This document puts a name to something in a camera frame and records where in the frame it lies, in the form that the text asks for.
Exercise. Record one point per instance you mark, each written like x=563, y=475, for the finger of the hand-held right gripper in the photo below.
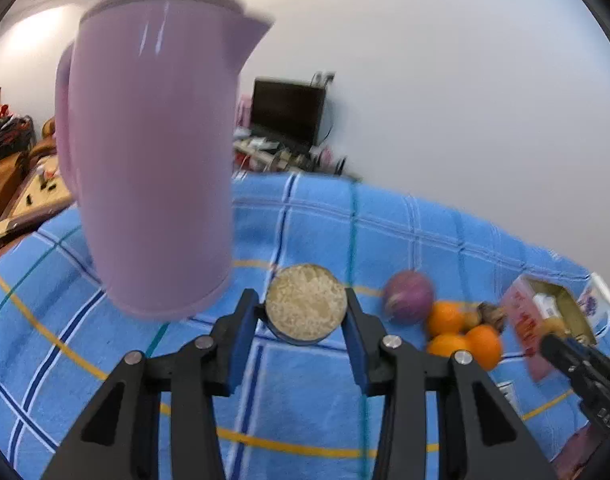
x=577, y=367

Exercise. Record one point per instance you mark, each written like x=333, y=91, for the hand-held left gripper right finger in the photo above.
x=357, y=345

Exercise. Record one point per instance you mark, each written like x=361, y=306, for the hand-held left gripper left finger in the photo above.
x=242, y=345

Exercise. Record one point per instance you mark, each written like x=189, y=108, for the pink tin box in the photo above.
x=522, y=330

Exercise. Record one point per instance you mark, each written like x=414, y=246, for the round purple fruit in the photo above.
x=409, y=296

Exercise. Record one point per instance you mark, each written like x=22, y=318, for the orange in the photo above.
x=482, y=347
x=446, y=346
x=446, y=317

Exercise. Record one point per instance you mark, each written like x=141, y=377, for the dark fruit with dried leaves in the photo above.
x=492, y=314

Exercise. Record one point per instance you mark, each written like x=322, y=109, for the small brown round fruit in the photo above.
x=470, y=318

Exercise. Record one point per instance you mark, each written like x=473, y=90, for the white printed carton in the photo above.
x=597, y=301

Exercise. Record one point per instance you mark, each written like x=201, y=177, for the printed paper sheet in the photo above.
x=546, y=305

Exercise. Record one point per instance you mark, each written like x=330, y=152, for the blue plaid blanket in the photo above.
x=305, y=220

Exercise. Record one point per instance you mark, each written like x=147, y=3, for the lilac plastic kettle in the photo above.
x=150, y=160

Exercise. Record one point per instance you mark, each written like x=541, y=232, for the pink box beside television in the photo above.
x=243, y=110

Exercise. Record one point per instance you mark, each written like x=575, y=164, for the black television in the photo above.
x=287, y=110

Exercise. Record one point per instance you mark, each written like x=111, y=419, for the wooden coffee table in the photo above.
x=32, y=200

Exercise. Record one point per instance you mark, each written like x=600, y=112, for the cluttered dark shelf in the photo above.
x=7, y=127

